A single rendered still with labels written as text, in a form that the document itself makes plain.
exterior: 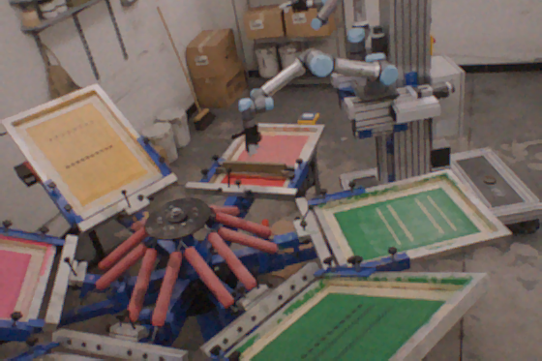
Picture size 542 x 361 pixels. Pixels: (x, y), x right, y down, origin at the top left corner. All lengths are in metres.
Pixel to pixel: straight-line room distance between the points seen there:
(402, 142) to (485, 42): 2.98
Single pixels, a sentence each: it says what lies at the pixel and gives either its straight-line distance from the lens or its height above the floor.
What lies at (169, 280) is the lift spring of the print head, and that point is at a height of 1.20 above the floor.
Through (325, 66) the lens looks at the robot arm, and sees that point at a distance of 2.91.
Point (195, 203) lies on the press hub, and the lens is 2.44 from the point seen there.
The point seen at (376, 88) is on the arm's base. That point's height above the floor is 1.30.
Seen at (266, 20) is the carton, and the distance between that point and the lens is 6.32.
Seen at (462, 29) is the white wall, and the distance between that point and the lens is 6.44.
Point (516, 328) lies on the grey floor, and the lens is 3.56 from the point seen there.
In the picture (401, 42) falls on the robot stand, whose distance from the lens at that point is 3.41.
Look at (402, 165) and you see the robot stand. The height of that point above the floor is 0.58.
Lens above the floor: 2.66
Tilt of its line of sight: 31 degrees down
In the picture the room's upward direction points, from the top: 10 degrees counter-clockwise
